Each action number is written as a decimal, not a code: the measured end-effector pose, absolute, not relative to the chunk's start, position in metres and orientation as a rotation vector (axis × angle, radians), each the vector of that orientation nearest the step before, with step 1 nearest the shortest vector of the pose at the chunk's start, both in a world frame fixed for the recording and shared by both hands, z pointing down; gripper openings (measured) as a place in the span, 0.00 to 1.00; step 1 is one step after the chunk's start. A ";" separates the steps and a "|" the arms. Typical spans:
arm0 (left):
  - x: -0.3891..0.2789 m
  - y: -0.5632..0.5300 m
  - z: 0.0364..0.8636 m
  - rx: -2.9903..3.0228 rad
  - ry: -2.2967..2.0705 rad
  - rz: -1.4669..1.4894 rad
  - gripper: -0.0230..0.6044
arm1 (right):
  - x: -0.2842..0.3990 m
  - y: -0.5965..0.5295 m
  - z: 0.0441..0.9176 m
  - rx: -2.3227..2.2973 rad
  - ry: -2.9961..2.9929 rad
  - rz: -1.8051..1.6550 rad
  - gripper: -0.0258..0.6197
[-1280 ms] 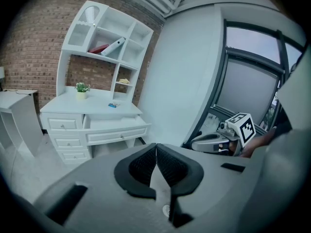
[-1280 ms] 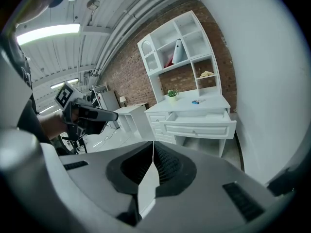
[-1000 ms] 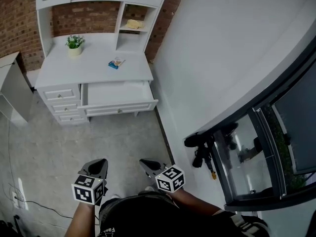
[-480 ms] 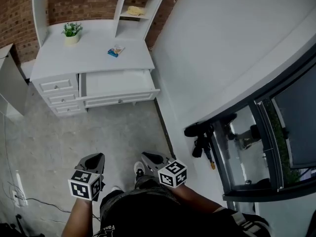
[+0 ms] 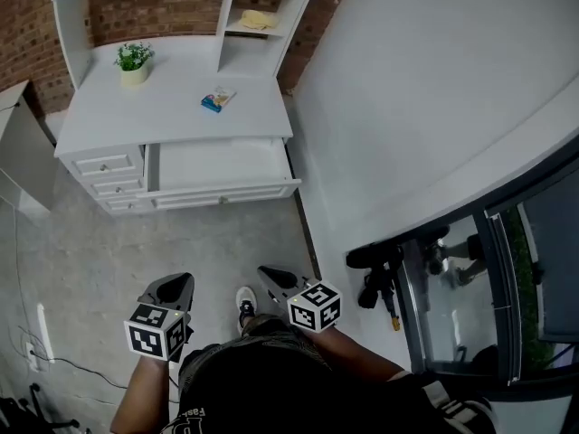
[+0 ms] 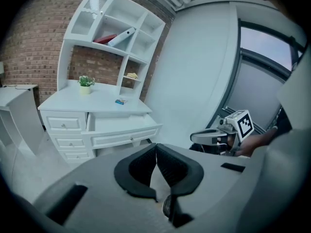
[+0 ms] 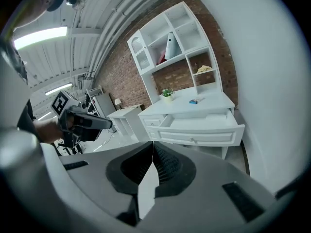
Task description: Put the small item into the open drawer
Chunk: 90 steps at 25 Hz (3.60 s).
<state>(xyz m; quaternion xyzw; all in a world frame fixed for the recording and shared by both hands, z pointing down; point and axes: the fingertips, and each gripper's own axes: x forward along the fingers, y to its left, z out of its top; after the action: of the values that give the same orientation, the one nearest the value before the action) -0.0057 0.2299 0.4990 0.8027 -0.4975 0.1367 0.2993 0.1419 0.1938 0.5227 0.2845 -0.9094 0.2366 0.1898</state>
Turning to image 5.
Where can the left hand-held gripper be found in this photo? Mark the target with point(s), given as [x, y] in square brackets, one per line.
[145, 336]

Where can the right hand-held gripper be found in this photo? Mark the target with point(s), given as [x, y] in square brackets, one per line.
[316, 308]

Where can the small blue and white item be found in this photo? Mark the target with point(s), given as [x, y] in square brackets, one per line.
[218, 98]

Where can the person's right forearm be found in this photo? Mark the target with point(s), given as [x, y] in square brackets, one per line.
[348, 355]

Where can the person's left forearm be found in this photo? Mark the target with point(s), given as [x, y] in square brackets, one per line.
[142, 391]

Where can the small closed white drawer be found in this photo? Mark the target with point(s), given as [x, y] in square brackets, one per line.
[129, 205]
[106, 164]
[118, 187]

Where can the black tripod with yellow tip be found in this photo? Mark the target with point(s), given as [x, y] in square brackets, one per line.
[377, 283]

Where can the person's white shoe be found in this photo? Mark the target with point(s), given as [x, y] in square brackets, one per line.
[246, 303]

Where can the person's black shirt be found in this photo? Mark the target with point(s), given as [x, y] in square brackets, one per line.
[294, 396]

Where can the white power strip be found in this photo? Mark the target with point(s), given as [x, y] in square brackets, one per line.
[45, 333]

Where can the black chair base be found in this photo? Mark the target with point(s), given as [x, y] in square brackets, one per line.
[27, 412]

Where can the dark framed glass door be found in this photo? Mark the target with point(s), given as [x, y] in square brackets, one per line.
[502, 287]

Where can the white side table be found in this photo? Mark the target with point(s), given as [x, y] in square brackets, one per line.
[20, 152]

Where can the white desk cabinet with hutch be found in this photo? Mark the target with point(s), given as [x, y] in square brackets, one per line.
[181, 106]

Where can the green plant in cream pot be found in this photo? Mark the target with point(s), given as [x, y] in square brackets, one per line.
[134, 63]

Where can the yellow cloth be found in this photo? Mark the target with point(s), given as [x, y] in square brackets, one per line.
[258, 19]

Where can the white wall socket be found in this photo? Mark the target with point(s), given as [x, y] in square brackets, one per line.
[33, 355]

